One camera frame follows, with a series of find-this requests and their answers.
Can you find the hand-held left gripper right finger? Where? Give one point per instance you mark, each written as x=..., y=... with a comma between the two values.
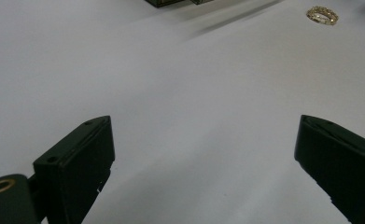
x=342, y=168

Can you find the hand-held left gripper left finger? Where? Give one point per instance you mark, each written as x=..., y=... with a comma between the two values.
x=77, y=168

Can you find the dark jewelry box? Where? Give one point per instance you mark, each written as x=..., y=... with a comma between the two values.
x=161, y=2

